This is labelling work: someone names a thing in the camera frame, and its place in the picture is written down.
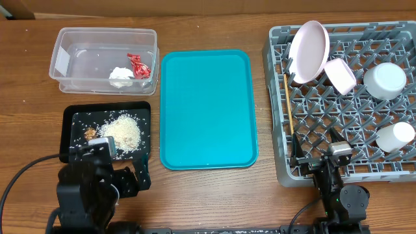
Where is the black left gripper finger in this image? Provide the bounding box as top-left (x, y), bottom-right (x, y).
top-left (133, 155), bottom-right (151, 191)
top-left (68, 146), bottom-right (85, 163)

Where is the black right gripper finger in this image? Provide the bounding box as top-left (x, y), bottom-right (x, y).
top-left (291, 133), bottom-right (305, 166)
top-left (329, 127), bottom-right (345, 143)

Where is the brown food scrap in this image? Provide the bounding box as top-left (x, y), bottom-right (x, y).
top-left (84, 127), bottom-right (98, 141)

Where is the white rice pile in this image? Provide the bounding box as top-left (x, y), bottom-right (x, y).
top-left (71, 110), bottom-right (150, 160)

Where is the cream white cup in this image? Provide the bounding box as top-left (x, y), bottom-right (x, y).
top-left (376, 122), bottom-right (415, 153)

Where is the small pink bowl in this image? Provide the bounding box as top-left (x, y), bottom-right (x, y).
top-left (324, 58), bottom-right (356, 96)

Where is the grey white bowl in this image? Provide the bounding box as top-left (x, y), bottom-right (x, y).
top-left (363, 62), bottom-right (407, 100)

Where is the wooden chopstick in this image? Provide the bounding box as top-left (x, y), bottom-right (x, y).
top-left (283, 73), bottom-right (294, 135)

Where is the white tissue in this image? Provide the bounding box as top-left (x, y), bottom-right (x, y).
top-left (109, 67), bottom-right (134, 88)

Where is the large pink plate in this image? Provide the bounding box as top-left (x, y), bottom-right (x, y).
top-left (289, 21), bottom-right (330, 84)

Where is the red strawberry candy wrapper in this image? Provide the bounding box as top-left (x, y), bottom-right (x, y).
top-left (127, 53), bottom-right (151, 79)

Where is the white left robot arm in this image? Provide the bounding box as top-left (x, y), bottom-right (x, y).
top-left (45, 143), bottom-right (151, 233)

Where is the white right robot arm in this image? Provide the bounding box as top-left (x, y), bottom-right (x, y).
top-left (287, 128), bottom-right (370, 233)

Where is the grey dishwasher rack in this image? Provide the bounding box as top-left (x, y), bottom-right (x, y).
top-left (263, 21), bottom-right (415, 187)

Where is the clear plastic waste bin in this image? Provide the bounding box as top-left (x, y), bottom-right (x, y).
top-left (49, 27), bottom-right (159, 96)

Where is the black rectangular tray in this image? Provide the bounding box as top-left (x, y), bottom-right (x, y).
top-left (60, 101), bottom-right (151, 153)

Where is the teal serving tray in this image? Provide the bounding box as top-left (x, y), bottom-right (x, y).
top-left (160, 49), bottom-right (259, 170)

